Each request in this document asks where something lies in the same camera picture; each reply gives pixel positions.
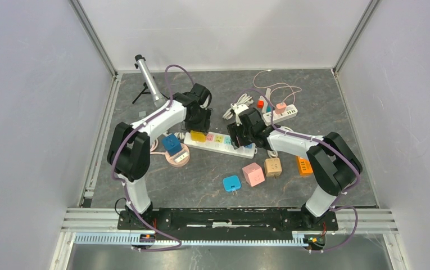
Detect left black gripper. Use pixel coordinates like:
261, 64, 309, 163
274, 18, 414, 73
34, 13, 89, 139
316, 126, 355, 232
182, 106, 212, 136

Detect dark blue cube socket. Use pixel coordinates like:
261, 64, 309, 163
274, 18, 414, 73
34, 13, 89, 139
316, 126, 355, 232
162, 134, 183, 156

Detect tan dragon cube socket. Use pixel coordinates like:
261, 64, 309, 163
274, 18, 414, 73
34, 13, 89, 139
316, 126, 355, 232
264, 157, 282, 178

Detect pink cube socket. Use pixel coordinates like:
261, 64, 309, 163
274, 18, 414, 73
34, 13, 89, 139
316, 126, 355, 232
242, 163, 265, 187

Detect light blue plug adapter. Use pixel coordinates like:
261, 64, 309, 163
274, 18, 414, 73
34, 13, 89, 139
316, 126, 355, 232
222, 175, 241, 195

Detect yellow cube socket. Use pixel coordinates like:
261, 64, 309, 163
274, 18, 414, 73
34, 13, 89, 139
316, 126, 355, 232
190, 130, 206, 142

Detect white plug adapter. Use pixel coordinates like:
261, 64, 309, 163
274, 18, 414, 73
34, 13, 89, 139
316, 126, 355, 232
174, 150, 189, 163

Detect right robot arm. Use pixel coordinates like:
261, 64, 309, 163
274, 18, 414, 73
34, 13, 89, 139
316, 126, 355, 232
227, 103, 363, 230

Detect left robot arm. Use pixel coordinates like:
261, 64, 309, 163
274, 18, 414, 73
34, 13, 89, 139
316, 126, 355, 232
107, 83, 212, 229

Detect red plug adapter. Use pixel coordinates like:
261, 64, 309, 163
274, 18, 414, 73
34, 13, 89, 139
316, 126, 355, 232
257, 100, 266, 110

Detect narrow white socket strip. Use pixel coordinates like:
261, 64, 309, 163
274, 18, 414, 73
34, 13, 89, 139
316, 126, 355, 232
259, 88, 271, 114

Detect pink round socket base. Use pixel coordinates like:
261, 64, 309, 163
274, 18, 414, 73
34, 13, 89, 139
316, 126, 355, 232
165, 143, 191, 168

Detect long white power strip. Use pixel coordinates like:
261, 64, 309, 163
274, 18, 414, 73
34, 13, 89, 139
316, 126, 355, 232
184, 132, 257, 159

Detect small white power strip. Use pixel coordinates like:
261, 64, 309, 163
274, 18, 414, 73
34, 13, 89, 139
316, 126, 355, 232
262, 104, 298, 125

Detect silver telescope on tripod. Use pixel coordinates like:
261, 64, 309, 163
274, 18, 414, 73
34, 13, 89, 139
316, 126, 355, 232
132, 55, 168, 108

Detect orange power strip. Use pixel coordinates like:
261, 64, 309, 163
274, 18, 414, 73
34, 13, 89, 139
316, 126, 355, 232
296, 156, 313, 177

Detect white cable bundle upper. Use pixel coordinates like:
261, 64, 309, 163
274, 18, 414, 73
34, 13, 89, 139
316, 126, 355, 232
223, 93, 254, 121

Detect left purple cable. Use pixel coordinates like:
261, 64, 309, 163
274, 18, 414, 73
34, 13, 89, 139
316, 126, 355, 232
110, 65, 197, 253

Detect purple cable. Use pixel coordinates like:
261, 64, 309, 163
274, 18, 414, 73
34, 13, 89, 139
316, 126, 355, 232
110, 65, 197, 253
239, 88, 361, 253

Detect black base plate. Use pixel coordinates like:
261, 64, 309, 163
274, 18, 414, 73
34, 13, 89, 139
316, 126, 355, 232
117, 207, 339, 241

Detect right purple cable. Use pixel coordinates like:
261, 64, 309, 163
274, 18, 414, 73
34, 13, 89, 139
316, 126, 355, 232
239, 88, 361, 253

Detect white slotted cable duct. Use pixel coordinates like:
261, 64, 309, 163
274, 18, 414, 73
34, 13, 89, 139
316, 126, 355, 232
74, 232, 313, 247

